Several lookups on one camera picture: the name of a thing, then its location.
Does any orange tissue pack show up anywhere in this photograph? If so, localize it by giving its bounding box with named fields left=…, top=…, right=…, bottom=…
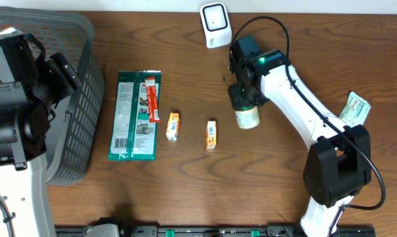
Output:
left=166, top=113, right=180, bottom=141
left=206, top=120, right=217, bottom=149

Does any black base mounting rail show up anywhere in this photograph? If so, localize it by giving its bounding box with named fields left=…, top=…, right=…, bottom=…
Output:
left=55, top=217, right=376, bottom=237

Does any green lidded small jar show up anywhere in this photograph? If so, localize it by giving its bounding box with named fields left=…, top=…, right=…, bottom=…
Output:
left=235, top=106, right=260, bottom=130

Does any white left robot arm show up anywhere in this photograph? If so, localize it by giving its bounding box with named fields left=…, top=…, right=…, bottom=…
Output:
left=0, top=28, right=82, bottom=236

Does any red and white package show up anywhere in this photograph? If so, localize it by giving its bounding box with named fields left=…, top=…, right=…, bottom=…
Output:
left=145, top=76, right=161, bottom=122

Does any white barcode scanner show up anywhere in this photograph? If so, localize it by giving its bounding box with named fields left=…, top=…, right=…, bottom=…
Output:
left=199, top=2, right=232, bottom=49

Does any grey plastic mesh basket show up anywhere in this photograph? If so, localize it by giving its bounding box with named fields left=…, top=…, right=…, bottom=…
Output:
left=0, top=7, right=105, bottom=186

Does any mint green wipes packet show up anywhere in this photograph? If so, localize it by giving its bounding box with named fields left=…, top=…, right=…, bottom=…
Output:
left=338, top=92, right=371, bottom=127

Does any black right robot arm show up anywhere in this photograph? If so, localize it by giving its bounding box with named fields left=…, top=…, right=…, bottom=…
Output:
left=228, top=36, right=371, bottom=236

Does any dark green package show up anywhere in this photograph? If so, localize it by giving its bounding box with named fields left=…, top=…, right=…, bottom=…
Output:
left=107, top=70, right=161, bottom=162

